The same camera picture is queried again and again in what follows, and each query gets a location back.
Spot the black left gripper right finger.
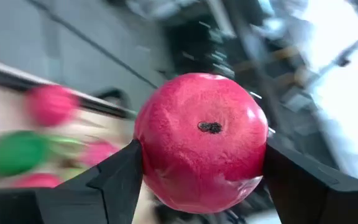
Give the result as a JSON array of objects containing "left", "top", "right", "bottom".
[{"left": 262, "top": 136, "right": 358, "bottom": 224}]

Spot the red apple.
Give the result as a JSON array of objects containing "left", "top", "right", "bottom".
[{"left": 133, "top": 72, "right": 269, "bottom": 215}]

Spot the black table edge rail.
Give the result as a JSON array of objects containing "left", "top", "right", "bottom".
[{"left": 0, "top": 57, "right": 138, "bottom": 121}]

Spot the green lime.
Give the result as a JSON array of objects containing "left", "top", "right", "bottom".
[{"left": 0, "top": 130, "right": 51, "bottom": 177}]

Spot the red bell pepper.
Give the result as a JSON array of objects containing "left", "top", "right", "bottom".
[{"left": 79, "top": 140, "right": 121, "bottom": 167}]

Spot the pinkish red round fruit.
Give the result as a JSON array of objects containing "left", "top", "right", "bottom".
[
  {"left": 11, "top": 172, "right": 63, "bottom": 189},
  {"left": 25, "top": 84, "right": 80, "bottom": 128}
]

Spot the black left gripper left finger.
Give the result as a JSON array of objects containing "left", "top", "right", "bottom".
[{"left": 0, "top": 139, "right": 144, "bottom": 224}]

